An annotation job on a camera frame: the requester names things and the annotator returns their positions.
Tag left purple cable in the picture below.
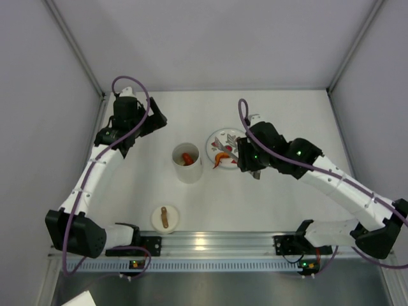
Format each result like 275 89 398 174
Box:
62 75 150 277

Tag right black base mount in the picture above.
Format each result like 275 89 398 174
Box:
273 235 333 256

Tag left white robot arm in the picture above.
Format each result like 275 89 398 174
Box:
45 88 167 258

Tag white paper sheet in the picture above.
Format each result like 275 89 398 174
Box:
62 291 96 306

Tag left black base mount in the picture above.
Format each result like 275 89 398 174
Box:
105 236 162 257

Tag aluminium mounting rail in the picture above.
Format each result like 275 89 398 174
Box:
47 231 393 259

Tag slotted grey cable duct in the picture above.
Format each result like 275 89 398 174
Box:
77 258 302 273

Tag white cylindrical lunch container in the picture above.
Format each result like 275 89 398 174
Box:
171 142 203 184

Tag white lid with wooden handle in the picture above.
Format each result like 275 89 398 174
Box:
150 205 180 235

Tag white plate with blue rim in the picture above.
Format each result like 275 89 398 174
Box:
205 128 245 170

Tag metal serving tongs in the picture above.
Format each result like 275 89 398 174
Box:
215 137 261 180

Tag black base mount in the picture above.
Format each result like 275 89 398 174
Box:
273 235 333 256
105 236 162 257

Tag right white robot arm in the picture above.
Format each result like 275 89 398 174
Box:
238 115 407 259

